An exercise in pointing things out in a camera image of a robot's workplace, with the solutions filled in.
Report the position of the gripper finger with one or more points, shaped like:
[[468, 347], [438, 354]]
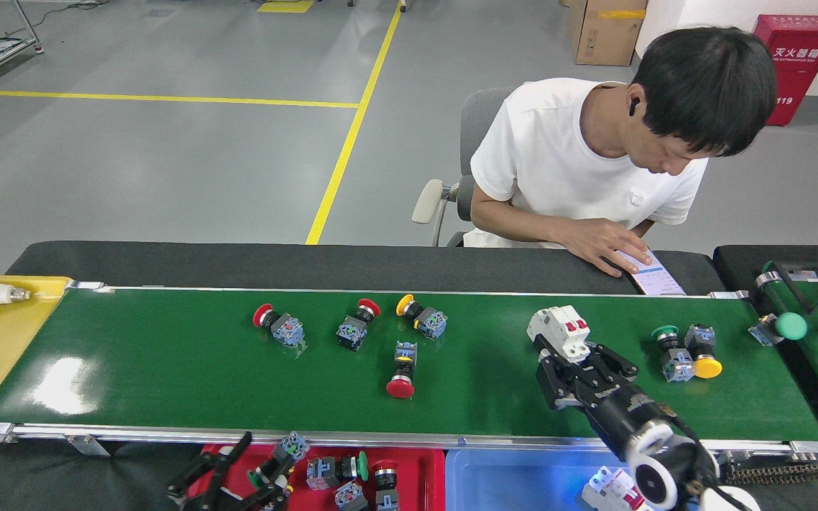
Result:
[[267, 493], [199, 482]]

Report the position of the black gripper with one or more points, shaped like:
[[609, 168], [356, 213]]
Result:
[[625, 415]]

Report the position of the white circuit breaker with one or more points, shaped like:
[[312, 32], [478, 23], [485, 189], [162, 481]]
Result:
[[558, 330], [604, 490]]

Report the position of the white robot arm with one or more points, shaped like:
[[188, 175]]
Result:
[[732, 502]]

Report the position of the long green conveyor belt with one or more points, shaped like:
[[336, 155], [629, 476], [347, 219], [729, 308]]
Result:
[[167, 369]]

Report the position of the blue plastic tray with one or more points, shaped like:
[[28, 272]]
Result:
[[508, 482]]

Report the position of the red plastic tray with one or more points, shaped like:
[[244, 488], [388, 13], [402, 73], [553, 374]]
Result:
[[420, 482]]

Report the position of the person's right hand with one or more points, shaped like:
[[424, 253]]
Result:
[[608, 245]]

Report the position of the smartphone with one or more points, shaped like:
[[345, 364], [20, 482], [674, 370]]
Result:
[[661, 284]]

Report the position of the person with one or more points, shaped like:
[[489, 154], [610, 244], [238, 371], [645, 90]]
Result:
[[551, 156]]

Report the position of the grey office chair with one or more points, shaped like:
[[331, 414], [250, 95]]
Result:
[[476, 121]]

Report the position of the cardboard box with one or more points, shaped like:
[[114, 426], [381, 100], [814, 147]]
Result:
[[604, 35]]

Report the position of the red fire extinguisher cabinet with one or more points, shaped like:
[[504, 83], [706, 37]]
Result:
[[803, 71]]

